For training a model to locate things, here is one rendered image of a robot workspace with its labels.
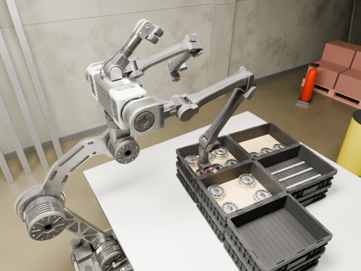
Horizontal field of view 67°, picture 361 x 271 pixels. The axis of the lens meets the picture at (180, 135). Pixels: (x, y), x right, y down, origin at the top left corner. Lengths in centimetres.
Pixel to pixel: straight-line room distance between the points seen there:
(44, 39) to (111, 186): 182
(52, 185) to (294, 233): 125
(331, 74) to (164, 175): 370
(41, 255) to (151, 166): 116
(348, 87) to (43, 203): 444
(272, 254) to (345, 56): 424
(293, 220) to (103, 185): 117
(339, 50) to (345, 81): 62
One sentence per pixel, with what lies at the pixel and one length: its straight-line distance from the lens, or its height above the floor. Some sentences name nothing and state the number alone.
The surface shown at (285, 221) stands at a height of 83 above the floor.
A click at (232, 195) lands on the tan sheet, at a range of 165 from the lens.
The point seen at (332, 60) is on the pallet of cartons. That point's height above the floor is 44.
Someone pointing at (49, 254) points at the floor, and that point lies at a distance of 258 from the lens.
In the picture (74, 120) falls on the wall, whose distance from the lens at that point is 357.
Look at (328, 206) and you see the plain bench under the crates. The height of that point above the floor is 70.
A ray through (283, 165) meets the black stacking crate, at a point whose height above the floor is 83.
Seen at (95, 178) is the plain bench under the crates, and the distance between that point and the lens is 198.
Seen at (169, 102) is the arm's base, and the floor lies 148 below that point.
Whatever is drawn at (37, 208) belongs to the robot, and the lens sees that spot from 154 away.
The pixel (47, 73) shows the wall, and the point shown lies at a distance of 328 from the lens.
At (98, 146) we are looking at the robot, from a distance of 149.
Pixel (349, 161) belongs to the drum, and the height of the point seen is 16.
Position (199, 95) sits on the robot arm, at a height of 148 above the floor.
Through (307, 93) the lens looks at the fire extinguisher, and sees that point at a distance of 463.
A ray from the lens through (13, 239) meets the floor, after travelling 280.
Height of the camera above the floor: 202
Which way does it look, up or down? 35 degrees down
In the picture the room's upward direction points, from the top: 1 degrees clockwise
